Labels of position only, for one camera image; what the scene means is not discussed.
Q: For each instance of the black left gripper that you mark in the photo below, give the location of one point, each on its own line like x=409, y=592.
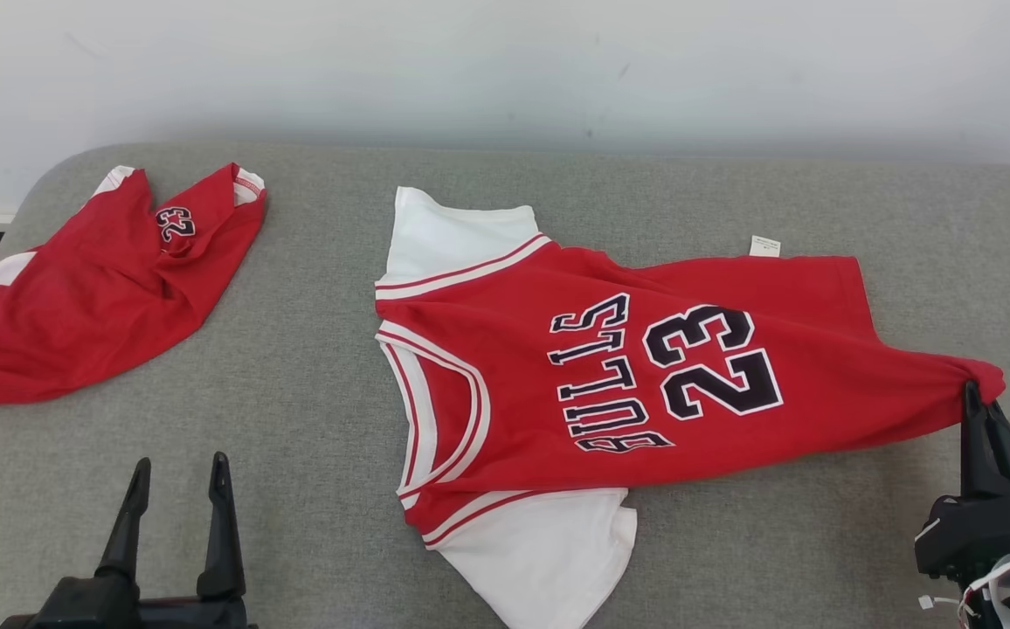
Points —
x=121, y=607

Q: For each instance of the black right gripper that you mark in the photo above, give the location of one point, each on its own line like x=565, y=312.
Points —
x=985, y=528

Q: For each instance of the red Bulls 23 jersey shirt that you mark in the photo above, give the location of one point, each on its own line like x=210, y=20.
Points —
x=645, y=376

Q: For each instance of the grey fabric sofa seat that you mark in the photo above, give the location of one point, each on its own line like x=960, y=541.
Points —
x=313, y=489

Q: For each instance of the red shorts with 23 print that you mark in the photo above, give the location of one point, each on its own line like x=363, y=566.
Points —
x=94, y=297

